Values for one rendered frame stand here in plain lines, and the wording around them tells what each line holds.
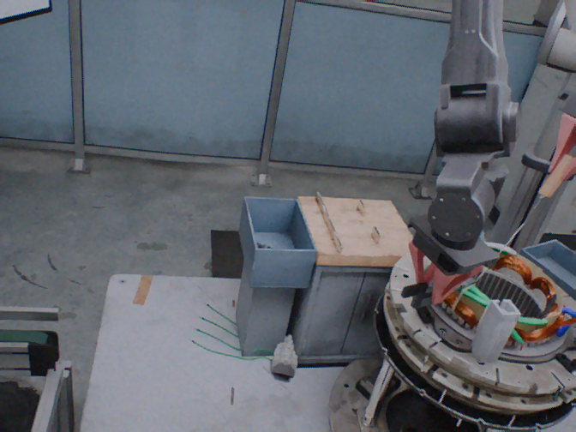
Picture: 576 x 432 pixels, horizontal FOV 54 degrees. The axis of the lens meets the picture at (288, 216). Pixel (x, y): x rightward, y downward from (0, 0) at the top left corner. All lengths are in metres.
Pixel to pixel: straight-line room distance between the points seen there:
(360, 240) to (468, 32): 0.49
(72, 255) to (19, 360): 1.44
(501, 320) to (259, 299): 0.46
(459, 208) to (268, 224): 0.59
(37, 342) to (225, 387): 0.38
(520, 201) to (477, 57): 0.74
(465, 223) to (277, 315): 0.57
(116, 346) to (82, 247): 1.57
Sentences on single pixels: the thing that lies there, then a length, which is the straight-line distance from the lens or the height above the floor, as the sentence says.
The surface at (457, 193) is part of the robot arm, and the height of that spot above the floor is 1.37.
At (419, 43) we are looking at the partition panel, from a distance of 3.18.
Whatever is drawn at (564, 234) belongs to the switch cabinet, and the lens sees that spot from 3.54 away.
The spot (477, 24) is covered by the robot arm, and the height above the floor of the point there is 1.51.
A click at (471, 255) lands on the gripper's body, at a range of 0.71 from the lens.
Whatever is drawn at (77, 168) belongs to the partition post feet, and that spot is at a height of 0.02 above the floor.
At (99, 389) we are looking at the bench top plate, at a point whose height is 0.78.
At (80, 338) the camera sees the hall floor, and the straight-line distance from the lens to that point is 2.29.
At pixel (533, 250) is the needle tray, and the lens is 1.22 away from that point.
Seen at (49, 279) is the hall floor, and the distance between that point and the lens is 2.55.
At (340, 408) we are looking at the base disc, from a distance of 1.10.
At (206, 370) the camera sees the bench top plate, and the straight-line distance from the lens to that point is 1.13.
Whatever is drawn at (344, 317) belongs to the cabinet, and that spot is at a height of 0.91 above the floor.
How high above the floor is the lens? 1.63
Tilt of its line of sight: 32 degrees down
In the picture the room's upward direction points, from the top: 11 degrees clockwise
